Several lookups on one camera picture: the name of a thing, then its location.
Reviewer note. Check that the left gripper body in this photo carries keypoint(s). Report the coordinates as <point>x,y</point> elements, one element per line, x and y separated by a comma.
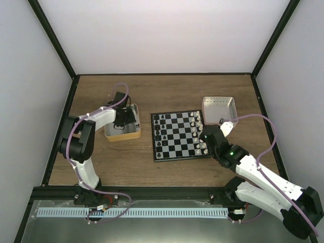
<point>126,119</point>

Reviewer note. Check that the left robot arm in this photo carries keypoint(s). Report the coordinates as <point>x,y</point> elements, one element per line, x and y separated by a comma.
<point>76,142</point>

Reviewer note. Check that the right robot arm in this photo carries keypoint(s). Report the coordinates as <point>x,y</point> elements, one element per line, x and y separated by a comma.
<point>299,209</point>

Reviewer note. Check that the white bishop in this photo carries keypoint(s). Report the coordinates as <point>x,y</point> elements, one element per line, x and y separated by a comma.
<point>200,123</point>

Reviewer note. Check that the yellow metal tin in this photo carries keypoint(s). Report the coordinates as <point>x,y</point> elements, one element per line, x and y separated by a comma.
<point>131,130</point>

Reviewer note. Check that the pink metal tin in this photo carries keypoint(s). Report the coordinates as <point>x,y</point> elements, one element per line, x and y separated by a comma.
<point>216,108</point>

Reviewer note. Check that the black white chessboard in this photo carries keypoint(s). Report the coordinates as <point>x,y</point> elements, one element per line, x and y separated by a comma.
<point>179,144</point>

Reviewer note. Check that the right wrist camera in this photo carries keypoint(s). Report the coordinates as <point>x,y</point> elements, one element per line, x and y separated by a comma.
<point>226,127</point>

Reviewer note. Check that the light blue cable duct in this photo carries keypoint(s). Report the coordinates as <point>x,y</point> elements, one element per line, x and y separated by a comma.
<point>214,213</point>

